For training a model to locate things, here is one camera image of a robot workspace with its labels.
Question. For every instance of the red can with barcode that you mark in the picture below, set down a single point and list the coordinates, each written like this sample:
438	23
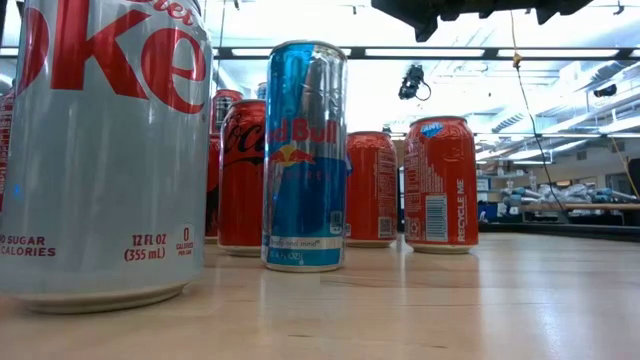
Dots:
440	190

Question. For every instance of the silver Diet Coke can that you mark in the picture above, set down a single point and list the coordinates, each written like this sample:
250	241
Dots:
100	175

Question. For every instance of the black ceiling device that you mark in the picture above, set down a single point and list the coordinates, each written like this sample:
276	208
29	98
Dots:
605	90

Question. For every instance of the red Coca-Cola can black script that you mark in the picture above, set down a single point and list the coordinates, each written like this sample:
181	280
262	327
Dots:
242	200

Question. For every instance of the black hanging camera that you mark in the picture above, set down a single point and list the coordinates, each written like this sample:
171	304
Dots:
412	82

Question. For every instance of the orange Fanta can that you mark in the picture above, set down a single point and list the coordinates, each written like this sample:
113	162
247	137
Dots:
372	190

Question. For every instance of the black overhead crossbeam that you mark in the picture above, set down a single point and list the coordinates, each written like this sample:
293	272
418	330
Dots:
357	52

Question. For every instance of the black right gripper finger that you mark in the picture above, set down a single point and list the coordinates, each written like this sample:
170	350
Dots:
425	15

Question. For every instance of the black aluminium table frame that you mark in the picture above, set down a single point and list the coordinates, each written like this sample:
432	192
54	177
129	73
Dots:
550	230

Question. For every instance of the plastic-wrapped bundles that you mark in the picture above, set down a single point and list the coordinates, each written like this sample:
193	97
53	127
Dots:
565	192

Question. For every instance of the background wooden table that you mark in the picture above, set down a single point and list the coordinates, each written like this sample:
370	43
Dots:
580	206

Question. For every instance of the blue silver Red Bull can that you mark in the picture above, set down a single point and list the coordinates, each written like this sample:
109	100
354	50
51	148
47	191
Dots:
305	200
261	92

